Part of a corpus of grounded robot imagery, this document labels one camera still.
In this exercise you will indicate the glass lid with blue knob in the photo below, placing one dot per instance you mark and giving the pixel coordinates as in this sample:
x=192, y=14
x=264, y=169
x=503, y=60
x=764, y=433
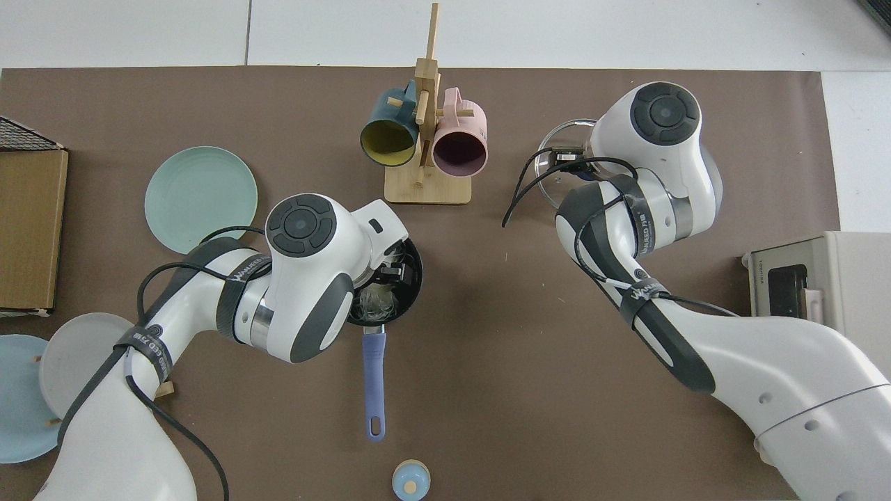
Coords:
x=557, y=132

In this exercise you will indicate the white vermicelli bundle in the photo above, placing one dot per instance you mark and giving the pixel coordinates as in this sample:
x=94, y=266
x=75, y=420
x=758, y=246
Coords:
x=376, y=305

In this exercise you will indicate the pale green plate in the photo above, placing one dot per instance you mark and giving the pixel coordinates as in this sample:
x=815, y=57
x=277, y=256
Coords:
x=198, y=198

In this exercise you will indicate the white plate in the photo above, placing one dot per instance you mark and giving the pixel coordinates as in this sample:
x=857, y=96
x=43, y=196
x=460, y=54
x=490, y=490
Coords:
x=76, y=355

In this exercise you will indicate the light blue plate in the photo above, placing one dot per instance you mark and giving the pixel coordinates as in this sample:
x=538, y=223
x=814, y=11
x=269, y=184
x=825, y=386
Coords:
x=21, y=403

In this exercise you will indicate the wooden cup stand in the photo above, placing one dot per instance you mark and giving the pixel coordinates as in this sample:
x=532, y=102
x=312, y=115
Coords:
x=428, y=191

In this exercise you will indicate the brown table cloth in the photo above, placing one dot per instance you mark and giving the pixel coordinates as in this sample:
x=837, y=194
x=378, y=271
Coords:
x=487, y=313

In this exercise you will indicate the dark teal mug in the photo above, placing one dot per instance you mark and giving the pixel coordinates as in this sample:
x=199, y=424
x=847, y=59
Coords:
x=386, y=142

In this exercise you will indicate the pink ribbed mug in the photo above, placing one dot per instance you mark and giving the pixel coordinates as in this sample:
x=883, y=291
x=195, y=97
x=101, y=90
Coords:
x=459, y=153

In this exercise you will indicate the dark blue saucepan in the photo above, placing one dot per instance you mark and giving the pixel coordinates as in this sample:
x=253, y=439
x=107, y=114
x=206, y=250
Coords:
x=374, y=376

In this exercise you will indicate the small blue round thing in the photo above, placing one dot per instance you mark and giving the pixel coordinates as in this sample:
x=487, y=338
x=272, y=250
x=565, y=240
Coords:
x=411, y=481

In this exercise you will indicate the pale toaster oven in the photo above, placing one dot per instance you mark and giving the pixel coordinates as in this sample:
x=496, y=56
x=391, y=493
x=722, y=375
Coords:
x=856, y=278

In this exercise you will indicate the dark grey equipment piece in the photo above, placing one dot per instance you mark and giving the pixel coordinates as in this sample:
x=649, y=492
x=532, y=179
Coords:
x=878, y=10

